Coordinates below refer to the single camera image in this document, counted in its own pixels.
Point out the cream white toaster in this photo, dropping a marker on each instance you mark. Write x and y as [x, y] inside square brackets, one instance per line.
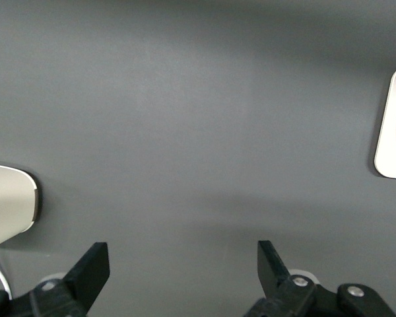
[6, 204]

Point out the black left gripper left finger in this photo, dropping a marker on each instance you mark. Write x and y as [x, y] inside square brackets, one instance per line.
[89, 274]

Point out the cream rectangular rabbit tray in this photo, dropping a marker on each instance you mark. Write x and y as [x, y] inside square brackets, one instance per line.
[387, 148]

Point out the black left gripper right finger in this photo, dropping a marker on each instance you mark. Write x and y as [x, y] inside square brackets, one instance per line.
[272, 274]

